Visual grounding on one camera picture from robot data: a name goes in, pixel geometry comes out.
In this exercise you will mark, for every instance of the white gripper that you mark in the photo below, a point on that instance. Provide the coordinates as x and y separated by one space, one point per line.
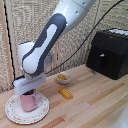
29 84

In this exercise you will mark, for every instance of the pink mug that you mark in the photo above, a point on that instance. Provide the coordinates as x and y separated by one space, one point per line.
29 101

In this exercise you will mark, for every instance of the yellow butter block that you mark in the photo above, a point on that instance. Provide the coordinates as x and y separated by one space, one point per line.
65 93

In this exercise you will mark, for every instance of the black box appliance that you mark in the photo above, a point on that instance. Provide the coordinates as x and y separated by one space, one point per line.
110 54

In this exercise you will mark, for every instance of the orange food in bowl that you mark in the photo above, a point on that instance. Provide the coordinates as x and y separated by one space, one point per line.
62 77

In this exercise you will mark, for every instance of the white floral-rimmed plate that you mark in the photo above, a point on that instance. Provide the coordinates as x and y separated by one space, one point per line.
26 110

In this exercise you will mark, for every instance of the small white bowl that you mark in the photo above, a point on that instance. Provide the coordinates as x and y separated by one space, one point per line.
63 78

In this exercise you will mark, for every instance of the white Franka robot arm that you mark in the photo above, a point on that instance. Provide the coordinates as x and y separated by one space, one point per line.
50 36

